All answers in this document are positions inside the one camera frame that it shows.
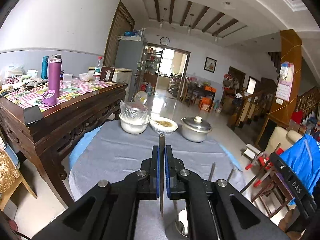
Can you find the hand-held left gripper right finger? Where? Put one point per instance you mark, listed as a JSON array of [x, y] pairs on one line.
[[168, 172]]

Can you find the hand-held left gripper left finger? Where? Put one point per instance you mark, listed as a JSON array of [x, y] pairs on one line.
[[155, 172]]

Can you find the metal utensil holder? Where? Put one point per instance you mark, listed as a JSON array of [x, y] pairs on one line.
[[176, 230]]

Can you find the person's right hand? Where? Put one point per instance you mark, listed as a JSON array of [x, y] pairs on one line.
[[287, 230]]

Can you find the blue cloth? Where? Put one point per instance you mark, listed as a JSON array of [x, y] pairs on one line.
[[300, 162]]

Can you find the dark wooden chair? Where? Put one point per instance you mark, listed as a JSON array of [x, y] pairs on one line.
[[272, 192]]

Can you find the grey tablecloth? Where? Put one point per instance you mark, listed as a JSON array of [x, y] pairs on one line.
[[120, 152]]

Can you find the white ceramic spoon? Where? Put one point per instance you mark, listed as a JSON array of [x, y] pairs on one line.
[[183, 216]]

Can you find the cream armchair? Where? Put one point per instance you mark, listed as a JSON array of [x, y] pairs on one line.
[[280, 137]]

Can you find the wrapped bowl of food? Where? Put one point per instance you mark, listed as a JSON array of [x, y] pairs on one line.
[[163, 125]]

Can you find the metal pot with lid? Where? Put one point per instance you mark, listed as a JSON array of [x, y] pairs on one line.
[[196, 130]]

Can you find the small white stool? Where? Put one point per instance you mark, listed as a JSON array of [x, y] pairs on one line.
[[250, 152]]

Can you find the white bowl with plastic wrap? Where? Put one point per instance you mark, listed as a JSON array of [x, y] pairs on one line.
[[133, 123]]

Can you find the light blue table cover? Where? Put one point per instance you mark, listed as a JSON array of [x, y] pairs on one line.
[[85, 142]]

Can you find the orange boxes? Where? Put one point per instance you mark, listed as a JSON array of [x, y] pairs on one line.
[[207, 102]]

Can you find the blue water jug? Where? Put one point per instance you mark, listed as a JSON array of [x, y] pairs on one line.
[[149, 90]]

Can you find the wooden stair railing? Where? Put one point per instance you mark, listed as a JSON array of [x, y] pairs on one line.
[[255, 105]]

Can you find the carved wooden side table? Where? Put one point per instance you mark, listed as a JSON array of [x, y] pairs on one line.
[[62, 135]]

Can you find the white chest freezer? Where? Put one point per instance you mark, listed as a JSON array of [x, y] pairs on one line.
[[122, 76]]

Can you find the wooden pillar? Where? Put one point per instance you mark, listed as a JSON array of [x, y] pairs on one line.
[[290, 75]]

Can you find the glass display shelf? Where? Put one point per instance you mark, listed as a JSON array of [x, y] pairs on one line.
[[151, 60]]

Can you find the grey refrigerator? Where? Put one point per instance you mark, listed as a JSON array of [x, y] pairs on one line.
[[130, 62]]

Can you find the checked table cover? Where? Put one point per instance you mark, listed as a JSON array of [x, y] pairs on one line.
[[75, 92]]

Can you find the red-capped plastic water bottle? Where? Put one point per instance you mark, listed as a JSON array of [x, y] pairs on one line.
[[98, 70]]

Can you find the small bowl of food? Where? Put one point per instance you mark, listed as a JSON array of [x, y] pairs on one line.
[[87, 77]]

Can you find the clear plastic cup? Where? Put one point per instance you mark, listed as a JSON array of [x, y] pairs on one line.
[[67, 80]]

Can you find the purple thermos lid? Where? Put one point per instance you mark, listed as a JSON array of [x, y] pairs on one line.
[[49, 98]]

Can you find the black phone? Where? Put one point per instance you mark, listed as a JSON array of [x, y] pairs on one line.
[[33, 115]]

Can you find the purple thermos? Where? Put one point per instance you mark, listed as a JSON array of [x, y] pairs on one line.
[[55, 77]]

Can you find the light wooden stool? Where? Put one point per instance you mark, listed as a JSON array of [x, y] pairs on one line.
[[17, 190]]

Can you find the brown wooden door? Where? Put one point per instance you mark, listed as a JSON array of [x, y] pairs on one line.
[[117, 37]]

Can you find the pendant lamp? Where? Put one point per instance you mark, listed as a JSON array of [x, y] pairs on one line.
[[190, 28], [216, 37], [162, 23]]

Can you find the gold patterned cushion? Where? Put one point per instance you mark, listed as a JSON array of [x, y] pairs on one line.
[[7, 172]]

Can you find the teal bottle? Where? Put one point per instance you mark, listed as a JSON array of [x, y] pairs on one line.
[[45, 67]]

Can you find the wall calendar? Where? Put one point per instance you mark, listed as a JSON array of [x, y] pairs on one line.
[[285, 85]]

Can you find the wooden photo frame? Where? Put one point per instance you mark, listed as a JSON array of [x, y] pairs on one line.
[[107, 74]]

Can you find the framed wall picture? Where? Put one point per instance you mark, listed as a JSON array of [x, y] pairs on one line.
[[210, 64]]

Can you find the round wall clock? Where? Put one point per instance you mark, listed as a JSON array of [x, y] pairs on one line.
[[164, 41]]

